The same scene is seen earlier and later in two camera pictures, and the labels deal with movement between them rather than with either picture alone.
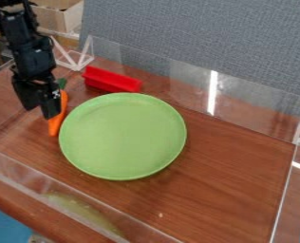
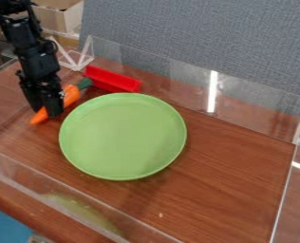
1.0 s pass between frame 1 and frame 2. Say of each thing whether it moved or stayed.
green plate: stayed
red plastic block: stayed
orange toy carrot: moved
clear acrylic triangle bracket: stayed
